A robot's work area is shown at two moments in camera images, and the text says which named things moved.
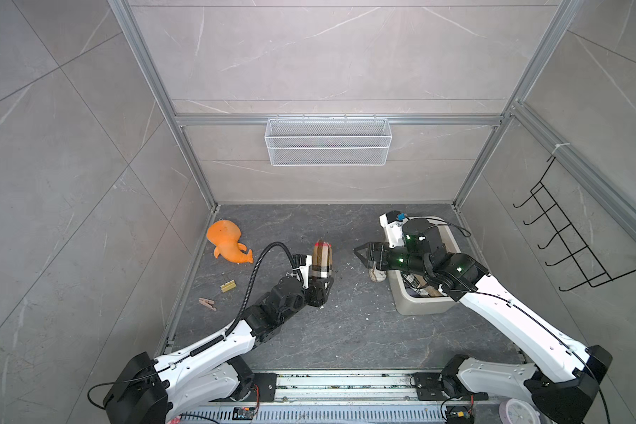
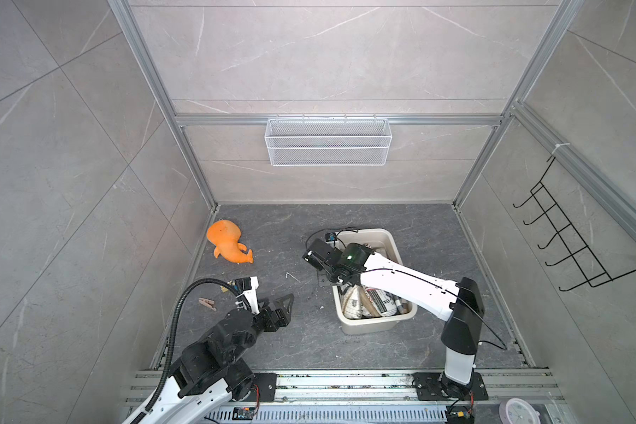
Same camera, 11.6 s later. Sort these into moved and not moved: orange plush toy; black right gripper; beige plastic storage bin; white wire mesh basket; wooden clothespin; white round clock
Moved: beige plastic storage bin; black right gripper
Not moved: white round clock; orange plush toy; white wire mesh basket; wooden clothespin
